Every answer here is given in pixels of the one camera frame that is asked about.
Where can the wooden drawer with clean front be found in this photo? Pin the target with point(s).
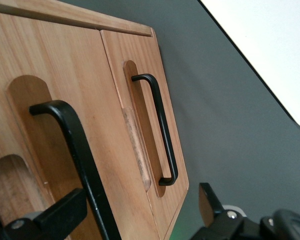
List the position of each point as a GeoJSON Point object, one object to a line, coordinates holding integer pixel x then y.
{"type": "Point", "coordinates": [145, 50]}

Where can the beige rectangular tray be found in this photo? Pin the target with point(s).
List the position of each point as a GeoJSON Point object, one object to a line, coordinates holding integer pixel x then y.
{"type": "Point", "coordinates": [277, 50]}

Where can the wooden drawer cabinet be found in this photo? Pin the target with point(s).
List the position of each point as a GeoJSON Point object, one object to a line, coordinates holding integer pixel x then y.
{"type": "Point", "coordinates": [65, 15]}

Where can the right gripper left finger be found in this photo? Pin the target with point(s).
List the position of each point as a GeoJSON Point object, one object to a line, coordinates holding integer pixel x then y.
{"type": "Point", "coordinates": [65, 212]}

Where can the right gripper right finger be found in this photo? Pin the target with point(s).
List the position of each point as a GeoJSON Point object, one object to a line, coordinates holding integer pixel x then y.
{"type": "Point", "coordinates": [207, 200]}

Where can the wooden drawer with worn front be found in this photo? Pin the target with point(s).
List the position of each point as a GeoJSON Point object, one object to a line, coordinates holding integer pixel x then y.
{"type": "Point", "coordinates": [77, 75]}

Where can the dark grey table mat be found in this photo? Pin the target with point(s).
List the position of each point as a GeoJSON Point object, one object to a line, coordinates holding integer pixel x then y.
{"type": "Point", "coordinates": [215, 112]}

